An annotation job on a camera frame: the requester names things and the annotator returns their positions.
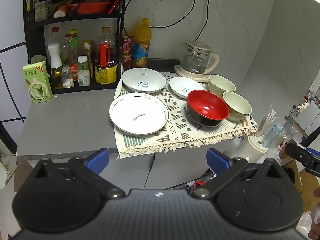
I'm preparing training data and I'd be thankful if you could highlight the patterned fringed placemat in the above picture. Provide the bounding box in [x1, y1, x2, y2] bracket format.
[114, 71, 259, 159]

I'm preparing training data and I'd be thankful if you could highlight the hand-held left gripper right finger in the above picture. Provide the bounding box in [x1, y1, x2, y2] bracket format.
[191, 148, 286, 200]

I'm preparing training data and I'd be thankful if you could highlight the red soda can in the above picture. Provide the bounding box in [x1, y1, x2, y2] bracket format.
[122, 54, 132, 70]
[122, 35, 132, 55]

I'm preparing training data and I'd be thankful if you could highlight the light blue bottle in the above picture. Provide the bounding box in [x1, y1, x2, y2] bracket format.
[262, 122, 283, 148]

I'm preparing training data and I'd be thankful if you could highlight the red plastic basket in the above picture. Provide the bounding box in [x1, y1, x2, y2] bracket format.
[75, 1, 112, 15]

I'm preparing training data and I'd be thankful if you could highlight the black power cable with plug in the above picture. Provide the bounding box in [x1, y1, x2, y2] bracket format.
[194, 0, 214, 42]
[149, 0, 202, 28]

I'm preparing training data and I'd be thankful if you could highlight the orange juice bottle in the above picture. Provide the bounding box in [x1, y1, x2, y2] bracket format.
[132, 18, 152, 68]

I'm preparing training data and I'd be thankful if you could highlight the large white plate dragonfly print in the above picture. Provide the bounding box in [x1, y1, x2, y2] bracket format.
[109, 92, 169, 136]

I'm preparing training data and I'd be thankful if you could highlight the white plastic jar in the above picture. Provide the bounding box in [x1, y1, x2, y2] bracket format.
[77, 69, 91, 87]

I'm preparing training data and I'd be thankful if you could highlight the small white plate blue print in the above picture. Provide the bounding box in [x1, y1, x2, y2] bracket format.
[169, 76, 205, 99]

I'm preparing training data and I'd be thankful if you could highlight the red and black bowl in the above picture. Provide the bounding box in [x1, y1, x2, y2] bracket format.
[186, 90, 229, 127]

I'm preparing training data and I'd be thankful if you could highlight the white deep plate script print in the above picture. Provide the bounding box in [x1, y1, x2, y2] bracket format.
[122, 68, 167, 94]

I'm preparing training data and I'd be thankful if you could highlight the clear bottle red cap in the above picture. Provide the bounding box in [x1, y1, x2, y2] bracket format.
[61, 34, 70, 67]

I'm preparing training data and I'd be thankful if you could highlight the glass kettle cream handle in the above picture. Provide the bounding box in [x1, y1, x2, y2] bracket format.
[180, 40, 220, 77]

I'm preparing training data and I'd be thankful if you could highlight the black metal shelf rack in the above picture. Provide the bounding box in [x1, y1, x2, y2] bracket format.
[23, 0, 128, 95]

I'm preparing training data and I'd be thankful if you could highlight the person's right hand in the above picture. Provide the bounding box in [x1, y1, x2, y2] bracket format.
[308, 187, 320, 240]

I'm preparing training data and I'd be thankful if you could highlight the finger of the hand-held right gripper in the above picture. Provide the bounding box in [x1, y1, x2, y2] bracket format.
[285, 142, 320, 178]

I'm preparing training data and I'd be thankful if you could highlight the small green jar white cap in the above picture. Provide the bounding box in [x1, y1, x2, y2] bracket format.
[77, 55, 88, 71]

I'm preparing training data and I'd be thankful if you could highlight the soy sauce bottle red handle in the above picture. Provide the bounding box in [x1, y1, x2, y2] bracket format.
[94, 27, 118, 84]

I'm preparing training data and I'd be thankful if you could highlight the cream kettle base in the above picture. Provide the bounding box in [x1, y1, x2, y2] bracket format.
[174, 65, 210, 83]

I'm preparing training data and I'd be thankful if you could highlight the white cylindrical appliance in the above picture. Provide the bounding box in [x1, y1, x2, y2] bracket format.
[247, 130, 268, 163]

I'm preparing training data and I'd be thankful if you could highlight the green milk tea carton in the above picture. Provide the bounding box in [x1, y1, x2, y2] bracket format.
[22, 61, 53, 104]

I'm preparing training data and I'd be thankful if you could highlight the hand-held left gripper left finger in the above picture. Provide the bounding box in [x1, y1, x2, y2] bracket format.
[32, 148, 126, 200]

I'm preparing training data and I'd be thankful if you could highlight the cream bowl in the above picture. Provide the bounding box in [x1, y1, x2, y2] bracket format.
[222, 91, 252, 122]
[208, 74, 236, 98]

